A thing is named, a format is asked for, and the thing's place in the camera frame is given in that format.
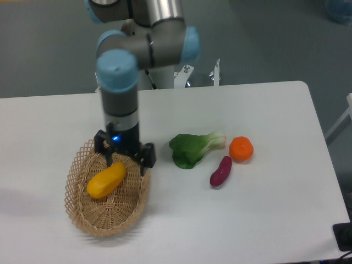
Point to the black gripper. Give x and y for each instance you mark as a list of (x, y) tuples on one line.
[(122, 136)]

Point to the yellow mango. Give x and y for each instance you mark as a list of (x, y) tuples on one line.
[(106, 181)]

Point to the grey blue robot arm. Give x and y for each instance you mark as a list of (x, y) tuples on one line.
[(169, 41)]

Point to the oval wicker basket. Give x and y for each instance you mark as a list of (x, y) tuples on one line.
[(113, 213)]

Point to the green bok choy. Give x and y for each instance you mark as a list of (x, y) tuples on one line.
[(189, 149)]

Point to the purple sweet potato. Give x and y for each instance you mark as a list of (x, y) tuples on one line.
[(220, 175)]

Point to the orange tangerine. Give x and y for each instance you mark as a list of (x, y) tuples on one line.
[(241, 149)]

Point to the white furniture leg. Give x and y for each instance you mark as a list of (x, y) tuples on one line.
[(340, 124)]

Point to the black device at edge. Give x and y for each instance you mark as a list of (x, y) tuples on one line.
[(342, 233)]

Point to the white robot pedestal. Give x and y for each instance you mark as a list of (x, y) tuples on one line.
[(157, 78)]

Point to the white metal base frame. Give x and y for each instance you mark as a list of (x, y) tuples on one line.
[(189, 77)]

